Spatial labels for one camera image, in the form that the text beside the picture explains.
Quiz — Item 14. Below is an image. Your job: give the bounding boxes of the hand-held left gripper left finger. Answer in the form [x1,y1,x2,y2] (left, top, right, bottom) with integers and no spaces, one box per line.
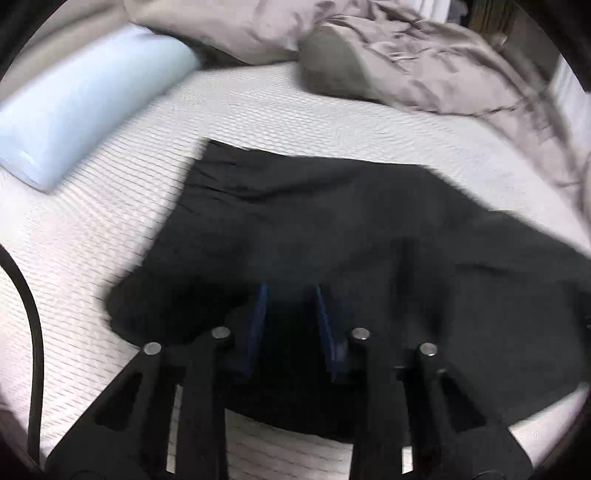
[44,282,271,480]

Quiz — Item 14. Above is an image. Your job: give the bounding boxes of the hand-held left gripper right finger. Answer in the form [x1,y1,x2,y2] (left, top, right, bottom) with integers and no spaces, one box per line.
[314,284,536,480]

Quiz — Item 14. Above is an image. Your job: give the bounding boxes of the black pants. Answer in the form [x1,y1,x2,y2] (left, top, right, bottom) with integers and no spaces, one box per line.
[104,138,591,439]

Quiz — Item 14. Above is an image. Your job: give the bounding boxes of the white mattress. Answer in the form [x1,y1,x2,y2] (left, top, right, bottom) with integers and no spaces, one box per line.
[0,62,591,480]

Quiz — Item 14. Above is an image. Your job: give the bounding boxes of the dark grey pillow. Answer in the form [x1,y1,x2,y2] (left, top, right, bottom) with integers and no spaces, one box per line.
[298,23,386,102]

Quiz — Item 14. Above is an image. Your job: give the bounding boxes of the light blue pillow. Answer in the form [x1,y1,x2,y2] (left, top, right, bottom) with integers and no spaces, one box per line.
[0,23,204,192]

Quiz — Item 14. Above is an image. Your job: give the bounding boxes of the grey duvet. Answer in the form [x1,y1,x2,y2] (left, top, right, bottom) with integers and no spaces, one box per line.
[124,0,591,195]

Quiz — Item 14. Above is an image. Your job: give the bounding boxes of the beige padded headboard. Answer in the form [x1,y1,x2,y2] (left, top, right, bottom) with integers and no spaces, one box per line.
[9,0,134,86]

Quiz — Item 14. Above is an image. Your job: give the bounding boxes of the black cable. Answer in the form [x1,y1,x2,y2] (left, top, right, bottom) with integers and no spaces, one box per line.
[0,247,45,467]

